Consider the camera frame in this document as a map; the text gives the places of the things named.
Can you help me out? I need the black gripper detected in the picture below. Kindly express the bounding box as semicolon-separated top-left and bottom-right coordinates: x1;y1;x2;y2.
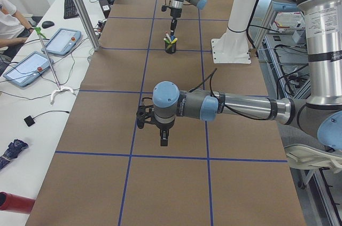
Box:
158;123;171;146
170;7;182;35

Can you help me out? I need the black mesh pen cup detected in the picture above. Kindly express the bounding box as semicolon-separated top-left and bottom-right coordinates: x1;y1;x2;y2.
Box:
165;42;177;54

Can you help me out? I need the brown paper table cover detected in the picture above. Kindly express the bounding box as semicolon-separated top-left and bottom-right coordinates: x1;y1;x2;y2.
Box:
27;0;305;225

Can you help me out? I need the black keyboard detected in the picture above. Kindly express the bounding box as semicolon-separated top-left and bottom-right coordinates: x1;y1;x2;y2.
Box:
64;0;79;19

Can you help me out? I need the far teach pendant tablet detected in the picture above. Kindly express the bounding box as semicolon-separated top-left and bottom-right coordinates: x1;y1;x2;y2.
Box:
45;28;81;56

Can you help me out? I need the teach pendant tablet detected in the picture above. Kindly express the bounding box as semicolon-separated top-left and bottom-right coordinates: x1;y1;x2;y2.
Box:
3;51;50;87
45;28;81;56

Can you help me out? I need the black computer mouse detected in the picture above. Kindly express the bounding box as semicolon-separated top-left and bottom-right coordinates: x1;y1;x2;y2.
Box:
42;20;55;29

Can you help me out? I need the small black square device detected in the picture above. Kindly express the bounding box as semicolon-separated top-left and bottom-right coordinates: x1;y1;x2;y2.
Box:
24;115;35;127

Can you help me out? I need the near teach pendant tablet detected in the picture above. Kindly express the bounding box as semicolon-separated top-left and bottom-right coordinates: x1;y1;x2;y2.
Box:
3;51;50;87

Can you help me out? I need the person in white shirt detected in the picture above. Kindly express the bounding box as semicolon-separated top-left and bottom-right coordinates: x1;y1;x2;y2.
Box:
1;0;34;59

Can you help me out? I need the red cylinder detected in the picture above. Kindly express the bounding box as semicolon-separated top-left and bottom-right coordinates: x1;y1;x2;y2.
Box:
1;192;35;214

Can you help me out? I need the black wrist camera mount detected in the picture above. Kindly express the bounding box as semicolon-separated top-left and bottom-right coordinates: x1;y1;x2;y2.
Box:
161;4;172;12
136;105;156;129

